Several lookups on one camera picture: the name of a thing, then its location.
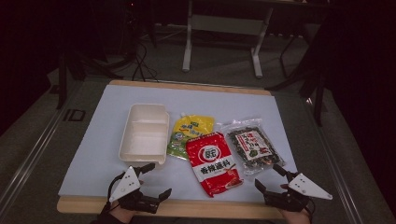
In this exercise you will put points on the white metal table frame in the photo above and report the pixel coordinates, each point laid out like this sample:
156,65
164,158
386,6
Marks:
227,25

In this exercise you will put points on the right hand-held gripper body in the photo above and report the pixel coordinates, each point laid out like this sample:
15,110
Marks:
303,186

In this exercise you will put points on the wooden table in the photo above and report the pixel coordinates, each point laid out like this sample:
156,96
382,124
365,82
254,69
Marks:
193,210

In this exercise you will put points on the person's right hand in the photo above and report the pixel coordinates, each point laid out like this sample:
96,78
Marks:
299,217

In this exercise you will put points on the person's left hand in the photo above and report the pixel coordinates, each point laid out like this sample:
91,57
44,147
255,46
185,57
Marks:
123,215

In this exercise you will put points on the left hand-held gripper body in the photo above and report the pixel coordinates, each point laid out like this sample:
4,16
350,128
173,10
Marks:
126,185

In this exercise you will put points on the red seasoning packet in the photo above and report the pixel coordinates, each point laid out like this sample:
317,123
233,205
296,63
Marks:
211,161

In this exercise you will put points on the white divided lunch box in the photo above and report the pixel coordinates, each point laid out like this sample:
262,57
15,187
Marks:
144,137

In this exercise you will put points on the metal floor rail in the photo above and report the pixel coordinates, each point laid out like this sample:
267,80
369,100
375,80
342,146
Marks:
28,165
336,174

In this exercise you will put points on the black metal stand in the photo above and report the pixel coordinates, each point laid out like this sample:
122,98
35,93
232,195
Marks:
317,93
62,81

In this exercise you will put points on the pale blue table sheet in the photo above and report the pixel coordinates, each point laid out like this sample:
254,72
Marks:
93,161

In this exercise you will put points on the clear dried seaweed packet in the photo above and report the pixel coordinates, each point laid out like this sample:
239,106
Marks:
253,146

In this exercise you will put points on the yellow sauce pouch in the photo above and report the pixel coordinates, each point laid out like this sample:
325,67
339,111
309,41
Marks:
190,127

